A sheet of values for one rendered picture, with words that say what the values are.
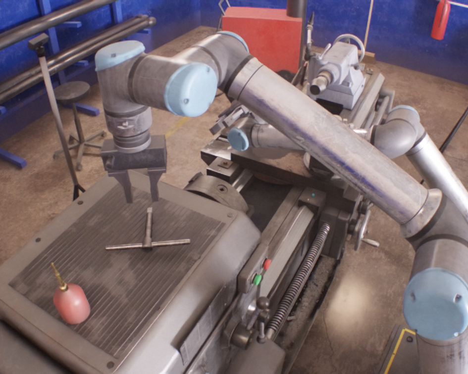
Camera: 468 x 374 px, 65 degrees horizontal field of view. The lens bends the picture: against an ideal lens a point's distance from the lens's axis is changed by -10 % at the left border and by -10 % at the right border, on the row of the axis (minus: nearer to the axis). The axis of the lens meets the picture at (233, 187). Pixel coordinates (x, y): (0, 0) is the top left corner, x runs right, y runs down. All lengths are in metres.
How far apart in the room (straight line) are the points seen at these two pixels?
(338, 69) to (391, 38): 3.36
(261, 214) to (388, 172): 1.23
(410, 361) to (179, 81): 1.73
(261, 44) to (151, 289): 3.89
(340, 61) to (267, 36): 2.18
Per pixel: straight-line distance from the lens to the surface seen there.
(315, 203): 1.78
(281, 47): 4.55
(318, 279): 2.10
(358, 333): 2.45
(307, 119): 0.73
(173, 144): 3.69
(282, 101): 0.73
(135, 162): 0.84
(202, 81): 0.66
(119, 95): 0.73
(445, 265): 0.71
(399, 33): 5.69
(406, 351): 2.09
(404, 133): 1.36
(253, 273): 1.00
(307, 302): 2.01
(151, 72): 0.68
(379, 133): 1.33
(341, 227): 1.88
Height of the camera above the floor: 2.05
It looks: 40 degrees down
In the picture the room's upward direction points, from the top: straight up
